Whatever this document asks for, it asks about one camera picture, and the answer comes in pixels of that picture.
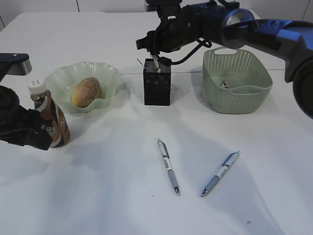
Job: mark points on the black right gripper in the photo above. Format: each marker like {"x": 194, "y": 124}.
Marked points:
{"x": 180, "y": 26}

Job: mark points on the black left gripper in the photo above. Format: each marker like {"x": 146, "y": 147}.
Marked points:
{"x": 20, "y": 126}

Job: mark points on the cream barrel pen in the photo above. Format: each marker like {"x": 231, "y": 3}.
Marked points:
{"x": 155, "y": 60}

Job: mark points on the clear plastic ruler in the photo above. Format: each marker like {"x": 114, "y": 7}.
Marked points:
{"x": 141, "y": 64}

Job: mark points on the brown Nescafe coffee bottle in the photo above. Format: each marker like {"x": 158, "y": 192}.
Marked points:
{"x": 55, "y": 121}

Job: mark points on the sugared bread bun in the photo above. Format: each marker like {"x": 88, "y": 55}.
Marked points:
{"x": 86, "y": 92}

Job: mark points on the small paper ball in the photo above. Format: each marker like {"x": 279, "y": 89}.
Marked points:
{"x": 225, "y": 84}

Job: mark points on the grey grip white pen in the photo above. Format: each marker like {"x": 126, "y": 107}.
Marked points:
{"x": 165, "y": 156}

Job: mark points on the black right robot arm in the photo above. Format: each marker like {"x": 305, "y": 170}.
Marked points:
{"x": 229, "y": 25}

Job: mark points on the black mesh pen holder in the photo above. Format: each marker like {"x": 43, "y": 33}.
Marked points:
{"x": 157, "y": 85}

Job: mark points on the green wavy glass plate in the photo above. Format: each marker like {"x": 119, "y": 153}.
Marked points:
{"x": 64, "y": 80}

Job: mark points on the green woven plastic basket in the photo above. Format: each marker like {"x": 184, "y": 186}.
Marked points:
{"x": 250, "y": 82}

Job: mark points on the blue white pen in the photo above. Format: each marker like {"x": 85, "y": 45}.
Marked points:
{"x": 226, "y": 165}

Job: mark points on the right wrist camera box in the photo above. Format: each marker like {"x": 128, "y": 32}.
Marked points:
{"x": 151, "y": 5}

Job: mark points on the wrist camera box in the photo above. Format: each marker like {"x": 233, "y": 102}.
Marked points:
{"x": 151, "y": 5}
{"x": 14, "y": 64}

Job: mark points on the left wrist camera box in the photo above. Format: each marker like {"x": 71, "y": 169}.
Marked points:
{"x": 14, "y": 64}

